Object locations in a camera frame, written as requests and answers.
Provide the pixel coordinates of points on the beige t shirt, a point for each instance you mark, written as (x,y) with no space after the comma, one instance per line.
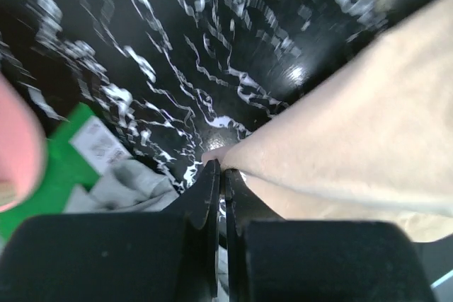
(372,142)

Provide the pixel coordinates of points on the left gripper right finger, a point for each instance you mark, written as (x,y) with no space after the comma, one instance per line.
(272,259)

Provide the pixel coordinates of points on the pink tiered shelf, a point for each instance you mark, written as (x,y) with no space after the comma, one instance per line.
(23,148)

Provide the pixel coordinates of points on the green board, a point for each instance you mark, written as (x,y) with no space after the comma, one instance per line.
(79,152)

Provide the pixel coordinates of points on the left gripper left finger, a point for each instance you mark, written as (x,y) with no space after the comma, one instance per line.
(169,255)

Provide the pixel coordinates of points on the grey folded t shirt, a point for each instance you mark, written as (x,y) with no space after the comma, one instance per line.
(126,186)

